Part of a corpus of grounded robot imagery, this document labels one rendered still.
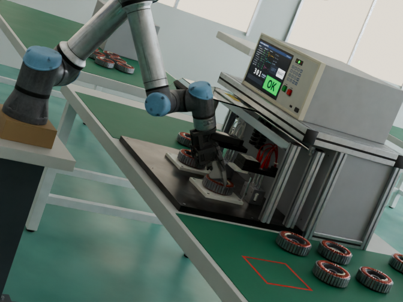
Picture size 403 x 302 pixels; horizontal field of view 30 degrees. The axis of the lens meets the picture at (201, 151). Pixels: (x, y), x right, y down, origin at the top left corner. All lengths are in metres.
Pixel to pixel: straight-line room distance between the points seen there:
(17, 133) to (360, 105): 1.15
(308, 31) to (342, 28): 0.43
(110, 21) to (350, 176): 0.96
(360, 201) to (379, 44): 6.19
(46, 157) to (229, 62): 5.56
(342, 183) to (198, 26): 5.19
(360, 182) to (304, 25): 5.64
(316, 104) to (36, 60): 0.92
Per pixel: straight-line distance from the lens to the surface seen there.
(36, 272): 3.40
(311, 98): 2.52
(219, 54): 7.80
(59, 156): 2.47
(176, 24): 7.54
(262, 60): 2.80
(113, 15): 2.51
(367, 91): 2.64
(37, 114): 2.49
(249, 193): 2.65
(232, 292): 1.94
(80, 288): 3.38
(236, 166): 2.60
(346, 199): 2.63
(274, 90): 2.68
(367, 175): 2.64
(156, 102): 2.31
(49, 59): 2.46
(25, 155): 2.43
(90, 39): 2.54
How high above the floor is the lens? 1.47
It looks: 13 degrees down
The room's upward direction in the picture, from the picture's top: 21 degrees clockwise
